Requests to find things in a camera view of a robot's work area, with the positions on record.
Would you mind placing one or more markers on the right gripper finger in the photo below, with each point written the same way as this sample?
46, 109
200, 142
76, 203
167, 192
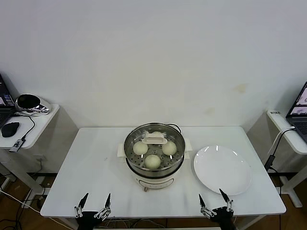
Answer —
205, 210
229, 206

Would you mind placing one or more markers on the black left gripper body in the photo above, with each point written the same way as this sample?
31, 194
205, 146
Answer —
90, 219

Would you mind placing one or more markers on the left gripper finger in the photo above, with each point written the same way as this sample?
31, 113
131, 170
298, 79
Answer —
105, 209
80, 207

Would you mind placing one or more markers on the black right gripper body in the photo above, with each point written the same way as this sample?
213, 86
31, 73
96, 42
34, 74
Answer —
224, 218

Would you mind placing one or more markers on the white steamed baozi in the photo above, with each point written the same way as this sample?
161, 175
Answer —
157, 133
152, 161
140, 148
169, 148

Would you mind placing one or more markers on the perforated steel steamer basket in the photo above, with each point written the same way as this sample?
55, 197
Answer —
168, 172

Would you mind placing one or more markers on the white round plate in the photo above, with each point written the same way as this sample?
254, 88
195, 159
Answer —
220, 170

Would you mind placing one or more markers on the cream electric cooker base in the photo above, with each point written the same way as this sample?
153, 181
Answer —
153, 183

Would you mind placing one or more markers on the black inline adapter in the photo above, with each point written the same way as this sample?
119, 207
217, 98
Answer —
269, 161

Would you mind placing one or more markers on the white side table with label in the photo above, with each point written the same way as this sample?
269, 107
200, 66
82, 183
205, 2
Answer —
291, 143

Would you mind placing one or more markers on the grey usb hub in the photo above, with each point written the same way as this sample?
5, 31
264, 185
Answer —
16, 145

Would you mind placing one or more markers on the white side table with mouse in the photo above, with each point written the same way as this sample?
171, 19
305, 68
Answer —
45, 122

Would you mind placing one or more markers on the small printed label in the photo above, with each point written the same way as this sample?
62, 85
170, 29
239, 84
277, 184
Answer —
275, 112

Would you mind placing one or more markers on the black computer mouse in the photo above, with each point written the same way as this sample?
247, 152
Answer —
10, 129

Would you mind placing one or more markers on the grey laptop lit screen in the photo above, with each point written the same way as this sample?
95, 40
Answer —
298, 112

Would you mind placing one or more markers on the black laptop dark screen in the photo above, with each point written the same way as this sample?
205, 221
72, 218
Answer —
4, 105

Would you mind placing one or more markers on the white wall socket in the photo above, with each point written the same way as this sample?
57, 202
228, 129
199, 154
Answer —
39, 158

